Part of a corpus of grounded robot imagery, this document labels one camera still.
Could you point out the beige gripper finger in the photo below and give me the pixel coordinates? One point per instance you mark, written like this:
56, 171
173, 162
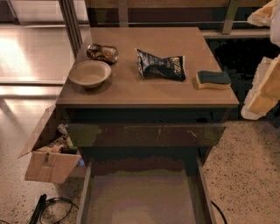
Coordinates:
265, 92
263, 16

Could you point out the blue chip bag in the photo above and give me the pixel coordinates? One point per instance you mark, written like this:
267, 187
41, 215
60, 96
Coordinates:
171, 68

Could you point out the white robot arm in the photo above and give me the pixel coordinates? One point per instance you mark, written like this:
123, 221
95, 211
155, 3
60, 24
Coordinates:
275, 26

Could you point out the wooden drawer cabinet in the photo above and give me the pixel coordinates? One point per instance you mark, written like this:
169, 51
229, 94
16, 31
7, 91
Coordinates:
132, 124

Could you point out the open middle drawer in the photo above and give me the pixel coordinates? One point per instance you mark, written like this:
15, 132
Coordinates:
147, 197

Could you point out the blue and yellow sponge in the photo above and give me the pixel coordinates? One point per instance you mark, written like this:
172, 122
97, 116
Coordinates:
213, 80

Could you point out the crushed metal can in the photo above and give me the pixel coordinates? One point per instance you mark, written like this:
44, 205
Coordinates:
103, 53

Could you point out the beige ceramic bowl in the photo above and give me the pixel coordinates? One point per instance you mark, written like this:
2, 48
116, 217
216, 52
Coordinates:
89, 74

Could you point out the open cardboard box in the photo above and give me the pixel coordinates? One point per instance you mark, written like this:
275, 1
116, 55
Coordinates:
47, 162

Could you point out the black device on floor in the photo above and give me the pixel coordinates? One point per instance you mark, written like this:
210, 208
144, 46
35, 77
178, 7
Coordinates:
41, 205

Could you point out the metal window frame post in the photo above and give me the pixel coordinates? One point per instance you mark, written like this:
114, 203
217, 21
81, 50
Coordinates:
72, 25

